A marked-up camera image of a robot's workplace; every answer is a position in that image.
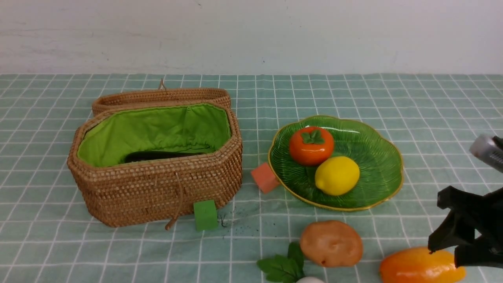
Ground woven rattan basket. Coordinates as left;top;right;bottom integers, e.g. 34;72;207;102
67;101;243;230

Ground white cucumber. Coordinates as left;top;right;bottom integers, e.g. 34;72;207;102
295;276;325;283

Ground green foam cube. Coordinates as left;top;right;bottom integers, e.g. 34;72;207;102
193;199;218;231

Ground brown potato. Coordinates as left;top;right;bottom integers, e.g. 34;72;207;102
299;220;363;268

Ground orange yellow mango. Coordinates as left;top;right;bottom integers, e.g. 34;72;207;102
379;246;466;283

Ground orange foam cube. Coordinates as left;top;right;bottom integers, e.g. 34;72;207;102
250;162;280;194

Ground dark purple eggplant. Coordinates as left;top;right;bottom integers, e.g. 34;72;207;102
124;151;204;164

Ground green glass leaf plate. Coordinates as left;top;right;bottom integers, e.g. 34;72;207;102
268;115;404;211

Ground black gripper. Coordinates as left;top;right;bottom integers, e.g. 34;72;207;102
428;186;503;268

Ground green leafy vegetable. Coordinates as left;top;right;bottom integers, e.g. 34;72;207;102
256;242;305;283

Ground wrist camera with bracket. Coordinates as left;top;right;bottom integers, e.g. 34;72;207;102
469;134;503;172

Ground yellow lemon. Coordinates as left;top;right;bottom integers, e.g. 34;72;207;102
314;156;360;196

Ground orange persimmon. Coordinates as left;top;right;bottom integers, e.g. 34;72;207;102
289;127;335;167

